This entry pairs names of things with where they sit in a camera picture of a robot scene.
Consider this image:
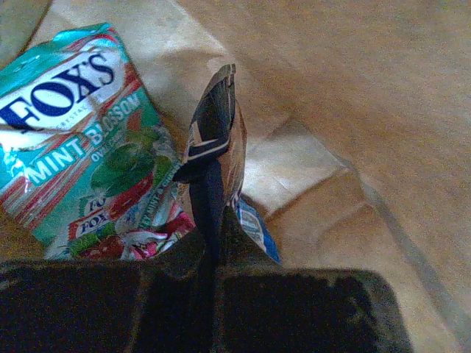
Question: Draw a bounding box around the blue Burts chips bag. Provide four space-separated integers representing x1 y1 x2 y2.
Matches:
174 64 280 264

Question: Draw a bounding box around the brown paper bag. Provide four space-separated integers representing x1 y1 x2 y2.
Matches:
1 1 470 352

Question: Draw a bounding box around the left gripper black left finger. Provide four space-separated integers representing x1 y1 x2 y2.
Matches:
1 231 213 352

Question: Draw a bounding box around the Fox's mint blossom candy bag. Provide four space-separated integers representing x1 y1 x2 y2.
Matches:
1 24 194 260

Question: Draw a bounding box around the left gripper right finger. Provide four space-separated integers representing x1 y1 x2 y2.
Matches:
215 209 412 352

